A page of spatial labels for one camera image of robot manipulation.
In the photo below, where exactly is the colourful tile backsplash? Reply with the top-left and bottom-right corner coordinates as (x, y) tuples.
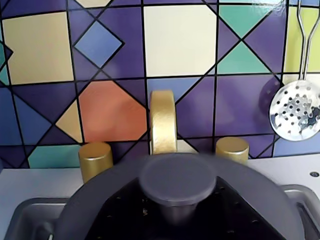
(0, 0), (320, 170)

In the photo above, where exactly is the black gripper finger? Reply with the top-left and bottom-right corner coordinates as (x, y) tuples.
(196, 175), (287, 240)
(83, 176), (165, 240)

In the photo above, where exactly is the gray pot lid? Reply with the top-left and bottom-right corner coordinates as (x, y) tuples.
(59, 152), (305, 240)

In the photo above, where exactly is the steel skimmer spoon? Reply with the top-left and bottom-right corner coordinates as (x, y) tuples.
(268, 0), (320, 142)

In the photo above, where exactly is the gold faucet spout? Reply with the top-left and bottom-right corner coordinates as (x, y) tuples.
(149, 90), (179, 156)

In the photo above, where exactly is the gold faucet knob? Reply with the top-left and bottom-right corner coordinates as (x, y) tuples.
(78, 142), (114, 185)
(215, 137), (250, 166)

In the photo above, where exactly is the gray toy sink basin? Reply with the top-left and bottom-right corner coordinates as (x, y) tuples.
(4, 184), (320, 240)

